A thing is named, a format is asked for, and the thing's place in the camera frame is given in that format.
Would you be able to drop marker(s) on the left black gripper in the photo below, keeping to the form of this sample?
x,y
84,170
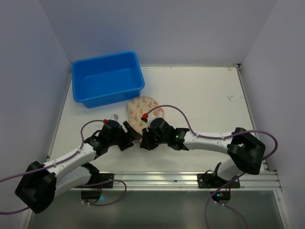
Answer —
x,y
124,137

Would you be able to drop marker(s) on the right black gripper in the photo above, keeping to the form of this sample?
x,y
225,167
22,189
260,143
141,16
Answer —
x,y
149,139

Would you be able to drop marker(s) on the floral mesh laundry bag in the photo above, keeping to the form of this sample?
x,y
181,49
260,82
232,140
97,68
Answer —
x,y
136,108

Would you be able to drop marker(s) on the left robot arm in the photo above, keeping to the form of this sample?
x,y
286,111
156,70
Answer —
x,y
42,183

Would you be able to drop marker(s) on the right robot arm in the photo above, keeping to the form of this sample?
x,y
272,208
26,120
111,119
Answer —
x,y
245,151

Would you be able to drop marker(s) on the blue plastic bin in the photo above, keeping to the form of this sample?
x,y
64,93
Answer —
x,y
106,79

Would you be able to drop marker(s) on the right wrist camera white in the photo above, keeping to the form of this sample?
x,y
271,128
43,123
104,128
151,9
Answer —
x,y
148,118

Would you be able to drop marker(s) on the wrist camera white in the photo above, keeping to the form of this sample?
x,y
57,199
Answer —
x,y
114,117
148,118

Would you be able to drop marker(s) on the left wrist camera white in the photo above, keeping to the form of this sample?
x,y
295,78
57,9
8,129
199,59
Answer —
x,y
114,117

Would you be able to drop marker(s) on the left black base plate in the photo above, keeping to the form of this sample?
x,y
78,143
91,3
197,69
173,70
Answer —
x,y
98,181

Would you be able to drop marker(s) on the aluminium mounting rail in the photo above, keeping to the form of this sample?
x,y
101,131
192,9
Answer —
x,y
188,181

